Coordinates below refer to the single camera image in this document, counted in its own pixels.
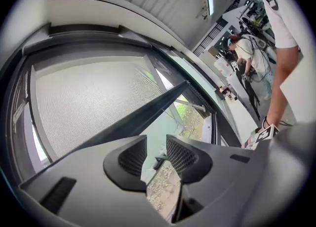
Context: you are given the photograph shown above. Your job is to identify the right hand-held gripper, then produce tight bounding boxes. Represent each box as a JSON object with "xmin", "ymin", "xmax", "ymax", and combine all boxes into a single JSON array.
[{"xmin": 242, "ymin": 123, "xmax": 281, "ymax": 151}]

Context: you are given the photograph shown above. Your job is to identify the white blind cord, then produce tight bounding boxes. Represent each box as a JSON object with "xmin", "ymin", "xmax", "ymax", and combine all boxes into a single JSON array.
[{"xmin": 161, "ymin": 108, "xmax": 185, "ymax": 126}]

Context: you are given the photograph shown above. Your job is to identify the black window handle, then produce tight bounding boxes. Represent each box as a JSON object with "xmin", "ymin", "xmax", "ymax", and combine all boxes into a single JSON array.
[{"xmin": 154, "ymin": 155, "xmax": 169, "ymax": 170}]

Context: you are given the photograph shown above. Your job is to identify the person's white t-shirt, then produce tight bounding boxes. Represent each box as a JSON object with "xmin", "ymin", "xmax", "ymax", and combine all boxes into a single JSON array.
[{"xmin": 258, "ymin": 0, "xmax": 304, "ymax": 49}]

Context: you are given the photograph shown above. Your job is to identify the black tripod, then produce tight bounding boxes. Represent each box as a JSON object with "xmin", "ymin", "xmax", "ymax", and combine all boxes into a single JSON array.
[{"xmin": 236, "ymin": 69, "xmax": 262, "ymax": 121}]

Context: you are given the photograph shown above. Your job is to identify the rectangular ceiling light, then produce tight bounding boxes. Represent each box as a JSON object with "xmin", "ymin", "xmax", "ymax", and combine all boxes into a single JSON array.
[{"xmin": 206, "ymin": 0, "xmax": 215, "ymax": 16}]

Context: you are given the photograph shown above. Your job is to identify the assorted small desk items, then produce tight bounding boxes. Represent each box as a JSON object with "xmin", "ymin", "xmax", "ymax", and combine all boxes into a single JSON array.
[{"xmin": 218, "ymin": 84, "xmax": 239, "ymax": 101}]

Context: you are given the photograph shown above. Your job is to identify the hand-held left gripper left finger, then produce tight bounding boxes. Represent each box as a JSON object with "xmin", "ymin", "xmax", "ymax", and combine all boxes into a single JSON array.
[{"xmin": 19, "ymin": 134, "xmax": 171, "ymax": 227}]

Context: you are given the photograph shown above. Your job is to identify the black railing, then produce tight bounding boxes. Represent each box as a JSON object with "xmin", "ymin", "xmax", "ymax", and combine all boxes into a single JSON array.
[{"xmin": 193, "ymin": 18, "xmax": 228, "ymax": 55}]

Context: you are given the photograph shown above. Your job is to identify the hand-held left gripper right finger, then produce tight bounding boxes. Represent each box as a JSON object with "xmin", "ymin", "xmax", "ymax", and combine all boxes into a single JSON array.
[{"xmin": 166, "ymin": 134, "xmax": 260, "ymax": 212}]

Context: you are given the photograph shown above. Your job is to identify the dark-framed window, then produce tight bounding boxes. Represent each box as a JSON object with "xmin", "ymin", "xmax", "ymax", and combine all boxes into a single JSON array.
[{"xmin": 0, "ymin": 22, "xmax": 244, "ymax": 189}]

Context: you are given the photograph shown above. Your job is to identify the white roller window blind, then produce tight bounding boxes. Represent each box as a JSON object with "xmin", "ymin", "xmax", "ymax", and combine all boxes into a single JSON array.
[{"xmin": 23, "ymin": 48, "xmax": 190, "ymax": 162}]

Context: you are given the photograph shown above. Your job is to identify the ceiling mounted fixture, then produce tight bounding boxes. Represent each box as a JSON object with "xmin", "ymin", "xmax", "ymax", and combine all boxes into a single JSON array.
[{"xmin": 196, "ymin": 8, "xmax": 209, "ymax": 21}]

